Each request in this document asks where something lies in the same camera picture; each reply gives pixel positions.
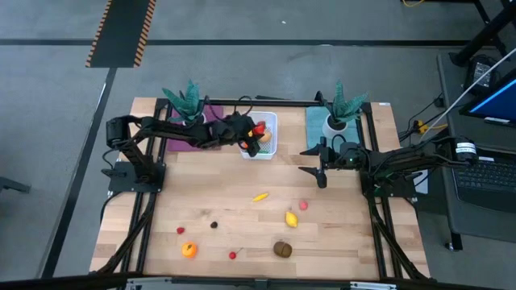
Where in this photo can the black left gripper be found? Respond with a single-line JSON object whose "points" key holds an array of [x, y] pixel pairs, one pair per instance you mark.
{"points": [[234, 131]]}

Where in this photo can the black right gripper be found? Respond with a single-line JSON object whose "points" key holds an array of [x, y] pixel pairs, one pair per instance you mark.
{"points": [[322, 161]]}

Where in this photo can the large red toy strawberry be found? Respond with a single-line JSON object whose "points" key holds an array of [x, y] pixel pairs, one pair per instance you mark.
{"points": [[260, 129]]}

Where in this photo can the tan toy potato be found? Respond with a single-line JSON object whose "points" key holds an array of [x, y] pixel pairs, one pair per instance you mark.
{"points": [[267, 137]]}

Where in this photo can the pink toy peach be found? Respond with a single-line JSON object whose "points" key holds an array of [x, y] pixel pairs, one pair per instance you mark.
{"points": [[303, 205]]}

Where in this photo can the yellow toy lemon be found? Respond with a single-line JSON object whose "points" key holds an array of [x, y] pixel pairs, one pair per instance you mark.
{"points": [[291, 220]]}

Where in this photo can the yellow toy banana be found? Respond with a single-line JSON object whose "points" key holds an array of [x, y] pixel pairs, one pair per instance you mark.
{"points": [[260, 197]]}

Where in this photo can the toy tangerine with green leaf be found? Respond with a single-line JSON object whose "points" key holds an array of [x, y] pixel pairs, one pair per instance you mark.
{"points": [[189, 250]]}

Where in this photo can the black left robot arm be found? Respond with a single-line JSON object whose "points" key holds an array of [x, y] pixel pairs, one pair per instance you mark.
{"points": [[169, 131]]}

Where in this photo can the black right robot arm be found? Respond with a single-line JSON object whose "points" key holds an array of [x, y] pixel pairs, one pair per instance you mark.
{"points": [[415, 155]]}

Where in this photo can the white perforated plastic basket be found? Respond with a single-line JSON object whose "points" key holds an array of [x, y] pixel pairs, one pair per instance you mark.
{"points": [[272, 121]]}

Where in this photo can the teal cloth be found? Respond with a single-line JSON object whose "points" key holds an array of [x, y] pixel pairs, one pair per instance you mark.
{"points": [[312, 129]]}

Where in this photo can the purple cloth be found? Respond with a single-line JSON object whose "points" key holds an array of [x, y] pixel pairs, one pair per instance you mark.
{"points": [[215, 113]]}

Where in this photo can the snake plant in white pot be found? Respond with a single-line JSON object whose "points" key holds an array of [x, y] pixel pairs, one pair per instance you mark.
{"points": [[342, 106], [189, 102]]}

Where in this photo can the brown toy kiwi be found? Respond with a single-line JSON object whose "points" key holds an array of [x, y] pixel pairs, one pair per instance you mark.
{"points": [[282, 249]]}

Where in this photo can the red toy raspberry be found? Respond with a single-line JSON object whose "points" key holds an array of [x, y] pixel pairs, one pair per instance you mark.
{"points": [[180, 230]]}

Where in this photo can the grey desk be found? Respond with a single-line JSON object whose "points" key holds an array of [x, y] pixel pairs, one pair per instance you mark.
{"points": [[453, 117]]}

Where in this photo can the black hazard-striped floor mat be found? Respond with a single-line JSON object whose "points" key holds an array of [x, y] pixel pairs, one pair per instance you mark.
{"points": [[121, 32]]}

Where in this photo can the thin white rod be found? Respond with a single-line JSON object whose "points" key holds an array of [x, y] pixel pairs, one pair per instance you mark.
{"points": [[468, 93]]}

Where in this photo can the black laptop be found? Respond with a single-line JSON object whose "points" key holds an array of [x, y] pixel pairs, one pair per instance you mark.
{"points": [[492, 177]]}

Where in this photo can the dark grey side table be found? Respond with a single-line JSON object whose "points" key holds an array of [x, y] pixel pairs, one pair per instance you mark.
{"points": [[483, 221]]}

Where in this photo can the black power adapter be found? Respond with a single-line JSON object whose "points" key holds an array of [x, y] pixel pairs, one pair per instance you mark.
{"points": [[480, 74]]}

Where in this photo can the monitor with blue screen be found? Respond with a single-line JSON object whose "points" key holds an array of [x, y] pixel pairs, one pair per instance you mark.
{"points": [[500, 104]]}

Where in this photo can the black stand leg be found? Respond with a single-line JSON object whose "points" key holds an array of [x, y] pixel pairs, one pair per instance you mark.
{"points": [[483, 36]]}

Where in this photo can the black furniture foot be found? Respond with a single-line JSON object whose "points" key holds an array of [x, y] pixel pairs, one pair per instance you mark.
{"points": [[14, 185]]}

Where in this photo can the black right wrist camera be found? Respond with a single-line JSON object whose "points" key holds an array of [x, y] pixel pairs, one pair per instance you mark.
{"points": [[351, 155]]}

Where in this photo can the black aluminium table frame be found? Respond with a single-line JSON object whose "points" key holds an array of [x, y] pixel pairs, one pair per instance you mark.
{"points": [[290, 103]]}

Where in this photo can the silver metal bracket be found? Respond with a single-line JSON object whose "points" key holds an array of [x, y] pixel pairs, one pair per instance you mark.
{"points": [[145, 280], [373, 286]]}

